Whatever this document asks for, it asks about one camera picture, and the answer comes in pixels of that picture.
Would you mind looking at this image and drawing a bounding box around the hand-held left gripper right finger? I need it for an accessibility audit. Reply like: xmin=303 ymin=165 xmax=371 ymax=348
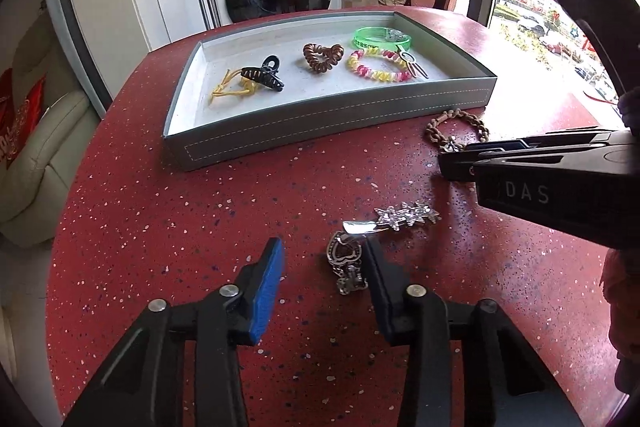
xmin=363 ymin=238 xmax=584 ymax=427

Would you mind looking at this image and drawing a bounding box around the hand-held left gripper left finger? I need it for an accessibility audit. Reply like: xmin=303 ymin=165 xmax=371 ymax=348
xmin=62 ymin=237 xmax=286 ymax=427

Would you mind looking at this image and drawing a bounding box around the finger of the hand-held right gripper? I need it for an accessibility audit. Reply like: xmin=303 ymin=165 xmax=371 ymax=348
xmin=438 ymin=146 xmax=502 ymax=183
xmin=465 ymin=129 xmax=617 ymax=154

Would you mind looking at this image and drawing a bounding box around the brown braided bracelet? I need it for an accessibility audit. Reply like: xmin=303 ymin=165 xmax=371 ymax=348
xmin=425 ymin=108 xmax=489 ymax=154

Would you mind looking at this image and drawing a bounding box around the silver star hair clip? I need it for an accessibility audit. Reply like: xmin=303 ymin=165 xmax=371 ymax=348
xmin=342 ymin=201 xmax=442 ymax=239

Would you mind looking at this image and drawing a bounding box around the silver forked hair pin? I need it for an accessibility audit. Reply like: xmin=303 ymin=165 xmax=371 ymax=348
xmin=394 ymin=49 xmax=430 ymax=80

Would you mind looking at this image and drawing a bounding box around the pink and yellow bracelet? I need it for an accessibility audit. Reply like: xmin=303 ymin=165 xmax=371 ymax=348
xmin=347 ymin=47 xmax=411 ymax=84

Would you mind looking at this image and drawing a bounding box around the green translucent bangle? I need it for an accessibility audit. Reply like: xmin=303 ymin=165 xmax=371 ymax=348
xmin=352 ymin=25 xmax=414 ymax=53

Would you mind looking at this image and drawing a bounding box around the grey jewelry tray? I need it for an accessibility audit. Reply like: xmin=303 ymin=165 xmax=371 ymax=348
xmin=162 ymin=9 xmax=498 ymax=172

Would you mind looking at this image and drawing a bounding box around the brown spiral hair tie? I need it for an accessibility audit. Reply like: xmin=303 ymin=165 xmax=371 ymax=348
xmin=302 ymin=42 xmax=345 ymax=76

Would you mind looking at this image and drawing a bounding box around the yellow beaded hair tie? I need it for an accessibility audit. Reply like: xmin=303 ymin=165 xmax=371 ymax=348
xmin=209 ymin=67 xmax=261 ymax=104

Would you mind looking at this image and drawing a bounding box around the black hair claw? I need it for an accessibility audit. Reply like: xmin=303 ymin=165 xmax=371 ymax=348
xmin=240 ymin=55 xmax=286 ymax=92

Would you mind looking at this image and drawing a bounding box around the cream leather sofa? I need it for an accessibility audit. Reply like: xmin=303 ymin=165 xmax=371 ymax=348
xmin=0 ymin=7 xmax=102 ymax=249

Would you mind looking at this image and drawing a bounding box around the red embroidered cushion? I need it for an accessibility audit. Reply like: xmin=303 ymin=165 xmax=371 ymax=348
xmin=0 ymin=67 xmax=49 ymax=168

